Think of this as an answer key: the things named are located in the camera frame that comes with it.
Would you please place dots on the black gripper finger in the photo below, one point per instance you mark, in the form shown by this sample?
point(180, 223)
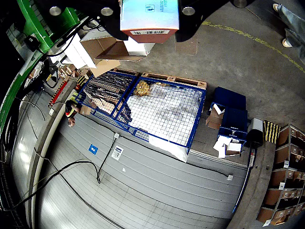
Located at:
point(95, 9)
point(197, 14)

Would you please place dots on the copper carton with white end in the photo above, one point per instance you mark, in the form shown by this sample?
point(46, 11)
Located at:
point(150, 14)

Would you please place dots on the blue cage with flattened cardboard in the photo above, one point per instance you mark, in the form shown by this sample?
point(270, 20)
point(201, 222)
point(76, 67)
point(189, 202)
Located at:
point(107, 90)

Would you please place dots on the small open brown box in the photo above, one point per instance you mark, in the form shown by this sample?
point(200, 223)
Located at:
point(214, 118)

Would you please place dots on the small open white box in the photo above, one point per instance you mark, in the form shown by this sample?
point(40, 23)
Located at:
point(226, 146)

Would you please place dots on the open white shipping carton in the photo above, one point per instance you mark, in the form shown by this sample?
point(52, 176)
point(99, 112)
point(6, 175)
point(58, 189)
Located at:
point(138, 47)

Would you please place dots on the wooden pallet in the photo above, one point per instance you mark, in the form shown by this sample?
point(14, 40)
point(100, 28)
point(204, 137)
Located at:
point(188, 82)
point(126, 71)

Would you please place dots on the red yellow barrier bar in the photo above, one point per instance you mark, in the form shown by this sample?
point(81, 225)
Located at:
point(58, 93)

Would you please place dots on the person legs in jeans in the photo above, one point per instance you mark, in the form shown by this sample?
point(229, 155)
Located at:
point(293, 26)

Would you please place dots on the blue cage with white plastic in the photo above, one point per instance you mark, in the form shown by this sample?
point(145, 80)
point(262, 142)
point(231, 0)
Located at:
point(166, 112)

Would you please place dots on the blue plastic bin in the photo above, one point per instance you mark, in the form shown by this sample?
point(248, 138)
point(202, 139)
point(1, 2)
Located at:
point(232, 112)

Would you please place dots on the worker in hi-vis vest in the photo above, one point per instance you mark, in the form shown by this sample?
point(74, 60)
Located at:
point(71, 112)

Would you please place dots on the black waste bin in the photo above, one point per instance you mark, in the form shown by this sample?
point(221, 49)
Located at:
point(255, 139)

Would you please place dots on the yellow black striped bumper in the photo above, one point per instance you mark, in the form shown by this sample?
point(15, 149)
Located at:
point(271, 132)

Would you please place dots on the shelving rack with boxes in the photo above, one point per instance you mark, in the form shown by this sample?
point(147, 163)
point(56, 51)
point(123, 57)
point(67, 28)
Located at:
point(286, 179)

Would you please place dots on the grey wall box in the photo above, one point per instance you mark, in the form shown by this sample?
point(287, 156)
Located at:
point(257, 123)

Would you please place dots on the blue wall sign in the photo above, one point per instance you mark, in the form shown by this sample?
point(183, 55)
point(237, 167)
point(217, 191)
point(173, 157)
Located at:
point(93, 149)

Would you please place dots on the white wall sign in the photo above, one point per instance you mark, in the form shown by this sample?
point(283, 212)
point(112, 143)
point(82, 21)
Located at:
point(117, 152)

